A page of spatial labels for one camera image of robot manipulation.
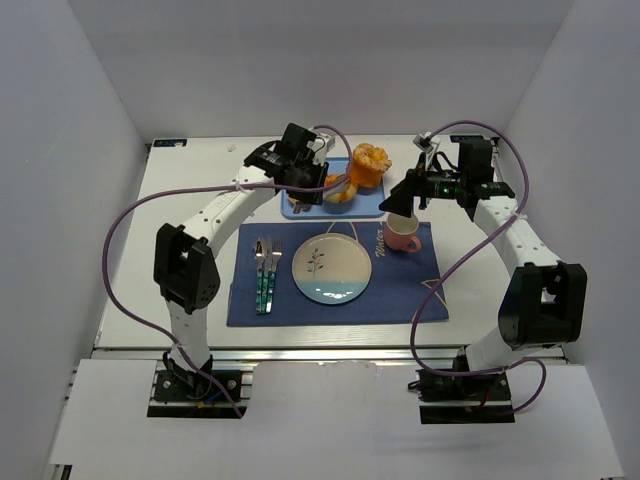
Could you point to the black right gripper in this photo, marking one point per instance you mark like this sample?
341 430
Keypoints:
415 186

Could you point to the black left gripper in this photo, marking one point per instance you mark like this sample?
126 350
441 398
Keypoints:
305 193

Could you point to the round orange white bun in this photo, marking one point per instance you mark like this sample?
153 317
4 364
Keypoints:
343 189

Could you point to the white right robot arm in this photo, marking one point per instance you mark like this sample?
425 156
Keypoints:
544 301

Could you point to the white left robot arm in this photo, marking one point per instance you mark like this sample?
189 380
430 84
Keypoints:
185 255

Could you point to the large orange muffin bread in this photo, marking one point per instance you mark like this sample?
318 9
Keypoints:
370 163

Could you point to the pink mug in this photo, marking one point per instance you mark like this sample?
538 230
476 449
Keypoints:
400 233

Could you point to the light blue plastic tray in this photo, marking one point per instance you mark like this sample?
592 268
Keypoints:
365 204

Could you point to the cream and blue plate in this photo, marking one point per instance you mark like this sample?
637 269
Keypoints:
331 268

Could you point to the dark blue placemat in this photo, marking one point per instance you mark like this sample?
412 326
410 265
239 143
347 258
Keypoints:
398 282

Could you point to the blue label sticker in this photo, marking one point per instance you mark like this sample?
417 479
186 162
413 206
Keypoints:
169 143

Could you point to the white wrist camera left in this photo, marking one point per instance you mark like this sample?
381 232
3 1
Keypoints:
324 142

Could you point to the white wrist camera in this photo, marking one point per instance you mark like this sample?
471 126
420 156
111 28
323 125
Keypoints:
324 142
427 142

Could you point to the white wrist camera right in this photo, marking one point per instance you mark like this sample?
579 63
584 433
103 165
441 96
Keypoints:
427 142

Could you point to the silver fork teal handle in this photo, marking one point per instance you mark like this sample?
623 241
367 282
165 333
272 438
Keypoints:
276 254

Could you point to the silver spoon teal handle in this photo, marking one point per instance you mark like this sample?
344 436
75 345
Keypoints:
260 253

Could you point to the silver knife teal handle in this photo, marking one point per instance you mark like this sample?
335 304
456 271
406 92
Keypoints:
266 269

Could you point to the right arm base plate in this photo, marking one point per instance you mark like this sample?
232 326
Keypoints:
448 400

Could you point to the aluminium frame rail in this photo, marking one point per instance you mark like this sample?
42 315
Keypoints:
257 354

